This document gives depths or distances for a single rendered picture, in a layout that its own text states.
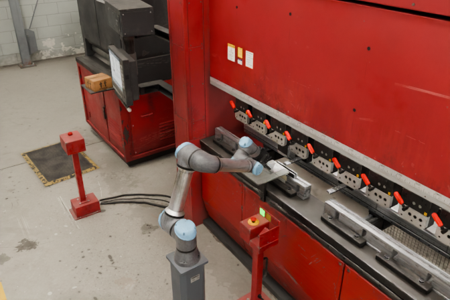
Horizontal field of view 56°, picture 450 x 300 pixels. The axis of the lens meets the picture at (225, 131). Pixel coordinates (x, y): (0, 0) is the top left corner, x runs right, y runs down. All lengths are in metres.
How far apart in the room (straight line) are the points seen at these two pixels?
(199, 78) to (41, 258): 1.97
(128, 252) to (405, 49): 2.71
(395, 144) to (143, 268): 2.26
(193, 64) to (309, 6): 1.17
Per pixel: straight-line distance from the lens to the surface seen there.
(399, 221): 2.72
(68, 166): 5.11
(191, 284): 2.56
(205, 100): 3.40
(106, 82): 4.38
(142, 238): 3.91
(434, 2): 1.95
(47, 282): 3.73
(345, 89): 2.31
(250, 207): 3.15
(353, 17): 2.21
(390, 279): 2.42
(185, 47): 3.18
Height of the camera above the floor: 2.50
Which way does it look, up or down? 26 degrees down
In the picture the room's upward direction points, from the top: straight up
